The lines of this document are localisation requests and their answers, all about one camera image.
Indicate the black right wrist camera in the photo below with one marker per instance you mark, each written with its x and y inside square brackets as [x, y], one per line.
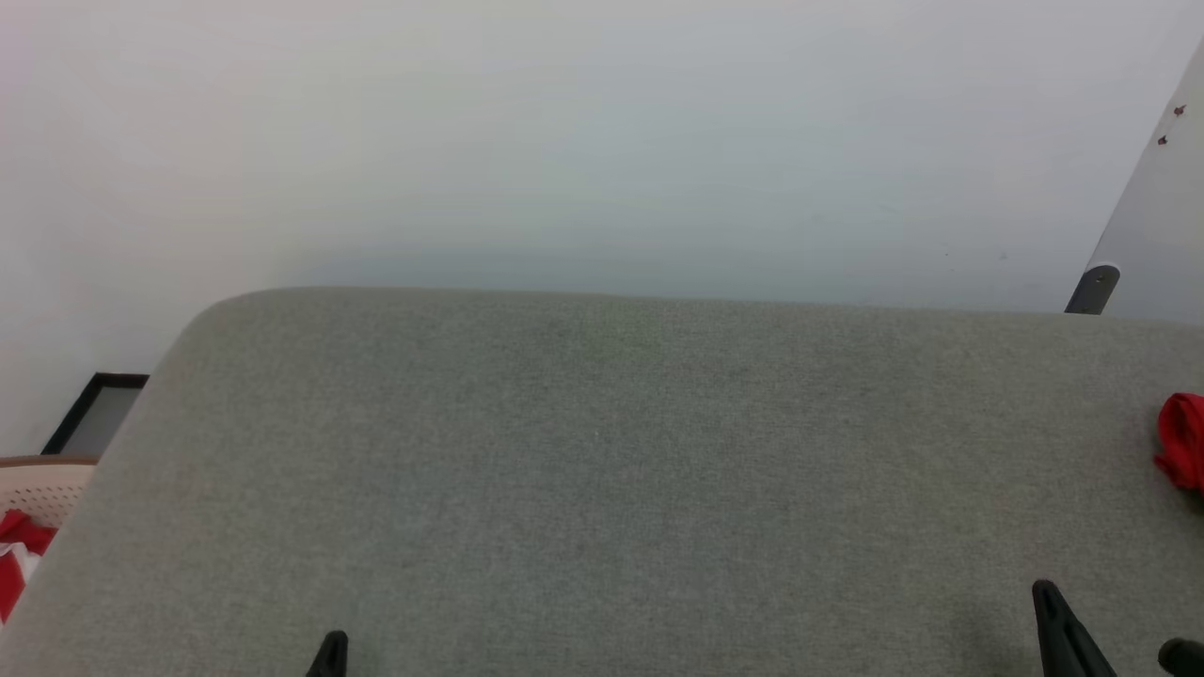
[1185, 658]

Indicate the red basketball jersey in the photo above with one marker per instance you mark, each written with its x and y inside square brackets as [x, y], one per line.
[1183, 442]

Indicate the beige plastic laundry basket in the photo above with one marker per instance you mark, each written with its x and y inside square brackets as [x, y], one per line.
[47, 484]

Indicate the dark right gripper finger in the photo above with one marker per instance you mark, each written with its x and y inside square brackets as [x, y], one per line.
[1068, 653]

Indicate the black rectangular frame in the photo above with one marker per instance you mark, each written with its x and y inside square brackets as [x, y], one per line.
[80, 404]

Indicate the light grey slanted panel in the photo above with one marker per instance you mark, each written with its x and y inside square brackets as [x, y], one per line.
[1162, 216]

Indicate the red and white cloth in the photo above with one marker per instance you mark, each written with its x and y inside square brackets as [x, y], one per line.
[19, 541]

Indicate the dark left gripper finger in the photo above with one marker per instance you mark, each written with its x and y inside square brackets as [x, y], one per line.
[331, 658]

